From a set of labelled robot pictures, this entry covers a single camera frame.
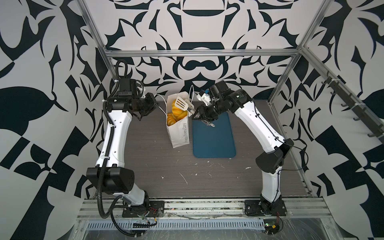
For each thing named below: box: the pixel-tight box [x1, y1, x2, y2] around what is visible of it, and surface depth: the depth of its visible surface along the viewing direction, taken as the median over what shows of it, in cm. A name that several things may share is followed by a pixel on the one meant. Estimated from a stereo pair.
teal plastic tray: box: [192, 111, 236, 159], surface depth 98 cm
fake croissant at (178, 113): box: [171, 99, 187, 121], surface depth 81 cm
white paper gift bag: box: [165, 91, 190, 148], surface depth 83 cm
